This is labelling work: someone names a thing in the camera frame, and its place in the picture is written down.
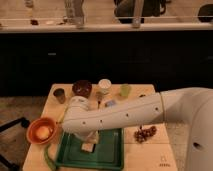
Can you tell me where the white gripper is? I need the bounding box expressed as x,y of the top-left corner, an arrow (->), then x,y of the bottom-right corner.
75,131 -> 99,144

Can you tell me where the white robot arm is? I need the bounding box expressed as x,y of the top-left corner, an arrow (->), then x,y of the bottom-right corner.
62,87 -> 213,171

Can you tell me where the green plastic tray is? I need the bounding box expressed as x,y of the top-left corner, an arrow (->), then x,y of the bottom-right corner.
55,129 -> 124,171

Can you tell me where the blue sponge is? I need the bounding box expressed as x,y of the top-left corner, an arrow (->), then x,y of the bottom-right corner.
105,100 -> 116,107

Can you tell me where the bunch of red grapes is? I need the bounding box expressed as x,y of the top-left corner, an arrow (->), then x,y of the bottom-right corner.
134,126 -> 157,143

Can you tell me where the white egg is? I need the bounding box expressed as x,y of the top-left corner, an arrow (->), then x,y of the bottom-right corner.
36,126 -> 50,140

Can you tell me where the dark red bowl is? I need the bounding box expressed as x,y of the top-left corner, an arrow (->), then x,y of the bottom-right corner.
72,80 -> 92,98

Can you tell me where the orange bowl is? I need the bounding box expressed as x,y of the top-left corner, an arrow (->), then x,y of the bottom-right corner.
26,117 -> 57,145

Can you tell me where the white cup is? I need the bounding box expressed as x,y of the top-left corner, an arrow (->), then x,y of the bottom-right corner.
98,79 -> 111,94

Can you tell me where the dark metal cup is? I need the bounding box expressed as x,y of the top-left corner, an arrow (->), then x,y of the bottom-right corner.
53,88 -> 66,104

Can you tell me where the light green cup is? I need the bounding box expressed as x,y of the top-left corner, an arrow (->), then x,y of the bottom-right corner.
120,84 -> 131,97

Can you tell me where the black stand leg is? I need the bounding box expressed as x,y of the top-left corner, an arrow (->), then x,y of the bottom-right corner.
0,117 -> 30,171

